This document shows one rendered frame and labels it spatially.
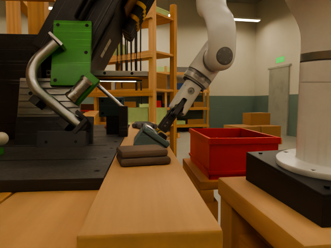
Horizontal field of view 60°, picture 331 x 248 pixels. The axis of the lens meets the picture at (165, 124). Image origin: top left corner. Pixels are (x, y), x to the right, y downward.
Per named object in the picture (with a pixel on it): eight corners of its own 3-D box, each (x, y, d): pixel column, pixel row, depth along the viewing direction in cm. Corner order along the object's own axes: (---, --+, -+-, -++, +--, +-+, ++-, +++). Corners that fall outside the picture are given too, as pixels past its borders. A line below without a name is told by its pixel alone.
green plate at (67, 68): (94, 93, 93) (95, 33, 97) (89, 85, 85) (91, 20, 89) (57, 93, 92) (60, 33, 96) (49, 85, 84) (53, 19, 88)
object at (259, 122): (260, 139, 771) (261, 112, 766) (281, 143, 696) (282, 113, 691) (221, 141, 732) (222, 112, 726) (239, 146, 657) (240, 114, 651)
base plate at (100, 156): (129, 128, 156) (129, 124, 155) (103, 190, 46) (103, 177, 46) (49, 128, 152) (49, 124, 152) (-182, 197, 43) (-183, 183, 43)
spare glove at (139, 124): (128, 126, 145) (128, 121, 145) (149, 125, 147) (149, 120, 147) (134, 130, 125) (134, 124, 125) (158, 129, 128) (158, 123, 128)
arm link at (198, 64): (215, 83, 84) (205, 83, 93) (242, 46, 84) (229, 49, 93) (193, 66, 82) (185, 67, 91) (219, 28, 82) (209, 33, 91)
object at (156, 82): (150, 185, 353) (150, -16, 335) (49, 161, 494) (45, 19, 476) (177, 175, 396) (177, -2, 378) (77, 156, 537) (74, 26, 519)
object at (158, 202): (154, 145, 178) (154, 121, 177) (222, 374, 29) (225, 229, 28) (131, 146, 177) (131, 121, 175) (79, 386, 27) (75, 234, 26)
